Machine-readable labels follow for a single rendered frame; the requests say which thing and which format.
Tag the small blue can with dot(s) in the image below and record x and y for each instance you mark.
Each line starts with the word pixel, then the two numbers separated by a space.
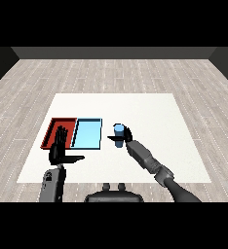
pixel 118 131

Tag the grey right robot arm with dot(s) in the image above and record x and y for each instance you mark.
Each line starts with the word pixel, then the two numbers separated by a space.
pixel 158 171

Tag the red shallow open box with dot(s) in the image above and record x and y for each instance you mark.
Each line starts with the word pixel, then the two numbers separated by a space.
pixel 58 132

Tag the dark grey robot body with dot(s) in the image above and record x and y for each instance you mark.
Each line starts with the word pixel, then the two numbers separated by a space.
pixel 113 195

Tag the light blue shallow open box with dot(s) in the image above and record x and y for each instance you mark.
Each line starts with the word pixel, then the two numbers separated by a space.
pixel 87 133

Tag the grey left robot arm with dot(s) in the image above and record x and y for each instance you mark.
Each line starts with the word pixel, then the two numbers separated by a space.
pixel 52 184

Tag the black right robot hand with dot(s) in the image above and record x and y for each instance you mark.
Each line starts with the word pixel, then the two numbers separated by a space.
pixel 127 133

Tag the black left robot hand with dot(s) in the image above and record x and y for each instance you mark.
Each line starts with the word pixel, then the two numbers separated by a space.
pixel 57 151

